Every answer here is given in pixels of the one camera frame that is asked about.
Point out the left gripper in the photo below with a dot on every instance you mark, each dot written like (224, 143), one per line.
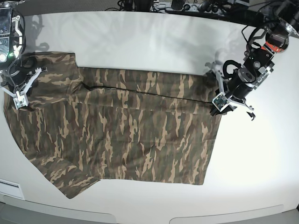
(236, 81)

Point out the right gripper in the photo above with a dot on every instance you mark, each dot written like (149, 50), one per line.
(21, 76)

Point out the camouflage T-shirt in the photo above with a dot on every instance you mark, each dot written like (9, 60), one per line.
(83, 125)

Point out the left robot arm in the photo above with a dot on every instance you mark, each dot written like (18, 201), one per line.
(270, 38)

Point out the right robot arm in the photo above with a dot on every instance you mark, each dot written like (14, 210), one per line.
(12, 34)

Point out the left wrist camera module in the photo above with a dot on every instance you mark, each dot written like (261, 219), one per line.
(220, 101)

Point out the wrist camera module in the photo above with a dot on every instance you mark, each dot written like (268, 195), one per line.
(20, 100)
(220, 101)

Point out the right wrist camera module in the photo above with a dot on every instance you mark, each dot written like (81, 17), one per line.
(20, 100)

